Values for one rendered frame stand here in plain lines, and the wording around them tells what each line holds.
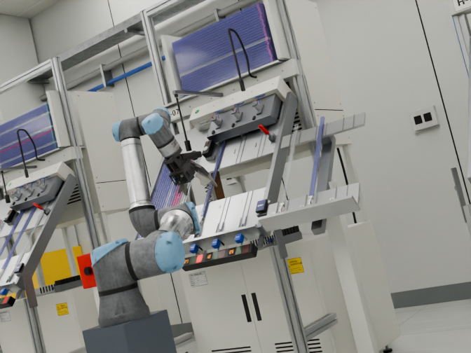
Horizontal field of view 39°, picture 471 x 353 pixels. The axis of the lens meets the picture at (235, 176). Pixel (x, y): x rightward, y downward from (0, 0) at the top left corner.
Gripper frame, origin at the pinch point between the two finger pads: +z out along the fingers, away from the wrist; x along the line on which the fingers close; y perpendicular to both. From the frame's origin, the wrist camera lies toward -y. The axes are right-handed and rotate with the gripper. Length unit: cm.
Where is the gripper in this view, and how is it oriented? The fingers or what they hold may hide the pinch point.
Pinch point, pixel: (202, 190)
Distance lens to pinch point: 249.9
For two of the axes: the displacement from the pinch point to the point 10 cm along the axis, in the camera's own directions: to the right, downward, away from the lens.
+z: 5.0, 7.8, 3.8
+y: -3.4, 5.9, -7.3
